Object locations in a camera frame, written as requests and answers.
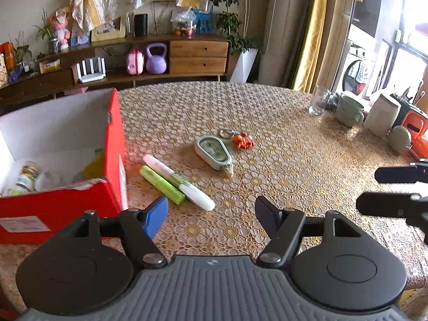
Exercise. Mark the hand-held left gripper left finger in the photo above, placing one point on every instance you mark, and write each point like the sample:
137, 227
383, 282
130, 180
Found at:
155, 217

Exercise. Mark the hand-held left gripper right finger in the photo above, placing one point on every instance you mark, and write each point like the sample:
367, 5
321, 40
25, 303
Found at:
267, 214

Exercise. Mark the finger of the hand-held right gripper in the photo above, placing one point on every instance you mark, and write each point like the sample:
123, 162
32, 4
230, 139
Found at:
394, 175
381, 204

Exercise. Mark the red cardboard box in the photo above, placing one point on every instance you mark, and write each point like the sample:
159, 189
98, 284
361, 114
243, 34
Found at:
67, 204

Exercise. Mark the round grey-green case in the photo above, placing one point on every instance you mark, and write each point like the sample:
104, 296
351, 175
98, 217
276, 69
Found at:
399, 138

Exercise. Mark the orange box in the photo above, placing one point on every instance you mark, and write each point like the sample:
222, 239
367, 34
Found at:
418, 140

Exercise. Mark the white and green marker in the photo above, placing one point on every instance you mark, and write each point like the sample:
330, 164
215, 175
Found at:
190, 192

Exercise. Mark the white container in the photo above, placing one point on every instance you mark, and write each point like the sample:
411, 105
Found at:
381, 117

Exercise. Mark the dark green container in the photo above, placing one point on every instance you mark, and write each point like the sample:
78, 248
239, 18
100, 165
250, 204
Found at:
409, 107

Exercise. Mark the pale green mug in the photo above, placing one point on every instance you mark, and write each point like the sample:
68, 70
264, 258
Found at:
347, 112

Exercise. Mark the clear drinking glass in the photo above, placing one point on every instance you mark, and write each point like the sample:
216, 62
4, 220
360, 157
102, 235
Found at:
317, 103

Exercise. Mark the washing machine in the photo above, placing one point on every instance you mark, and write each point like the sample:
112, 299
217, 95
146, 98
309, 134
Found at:
356, 73

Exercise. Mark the clear plastic container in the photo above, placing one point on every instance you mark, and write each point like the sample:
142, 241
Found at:
48, 180

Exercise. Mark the green capped plastic bottle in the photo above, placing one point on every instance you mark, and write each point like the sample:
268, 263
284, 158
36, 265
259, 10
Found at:
26, 177

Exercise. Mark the white planter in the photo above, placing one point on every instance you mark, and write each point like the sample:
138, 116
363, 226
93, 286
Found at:
244, 67

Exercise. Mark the pink flat item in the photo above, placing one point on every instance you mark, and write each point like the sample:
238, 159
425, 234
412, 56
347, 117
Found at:
76, 91

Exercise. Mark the purple kettlebell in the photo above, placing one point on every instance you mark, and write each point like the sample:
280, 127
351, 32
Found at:
156, 63

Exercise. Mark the white router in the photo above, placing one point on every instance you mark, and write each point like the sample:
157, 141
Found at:
91, 77

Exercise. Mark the pink toy case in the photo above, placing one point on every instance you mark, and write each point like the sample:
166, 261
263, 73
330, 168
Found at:
135, 63

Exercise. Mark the yellow curtain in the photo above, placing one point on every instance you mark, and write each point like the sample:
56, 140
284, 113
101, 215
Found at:
314, 40

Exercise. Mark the wooden sideboard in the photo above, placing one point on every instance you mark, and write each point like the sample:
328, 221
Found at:
197, 48

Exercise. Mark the grey curtain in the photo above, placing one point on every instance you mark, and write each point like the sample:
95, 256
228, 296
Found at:
284, 30

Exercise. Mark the small cardboard box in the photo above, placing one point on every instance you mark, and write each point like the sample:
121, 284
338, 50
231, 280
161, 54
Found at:
49, 66

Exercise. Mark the black speaker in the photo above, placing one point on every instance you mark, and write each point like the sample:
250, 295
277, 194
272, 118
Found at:
141, 25

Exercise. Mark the green potted plant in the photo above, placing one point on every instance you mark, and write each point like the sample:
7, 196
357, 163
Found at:
230, 23

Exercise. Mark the silver flask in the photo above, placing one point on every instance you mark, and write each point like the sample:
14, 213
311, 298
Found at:
130, 23

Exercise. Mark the clear plastic bag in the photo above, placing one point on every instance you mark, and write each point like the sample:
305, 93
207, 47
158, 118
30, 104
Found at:
183, 20

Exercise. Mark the small plant in vase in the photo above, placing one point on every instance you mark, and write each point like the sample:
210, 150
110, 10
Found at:
52, 45

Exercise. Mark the pink doll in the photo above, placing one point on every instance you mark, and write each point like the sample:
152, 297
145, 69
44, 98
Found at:
62, 30

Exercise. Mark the orange snack bag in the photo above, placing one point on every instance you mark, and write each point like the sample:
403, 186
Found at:
8, 55

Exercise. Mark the yellow picture frame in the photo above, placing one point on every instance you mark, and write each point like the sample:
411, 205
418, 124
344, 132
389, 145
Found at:
108, 35

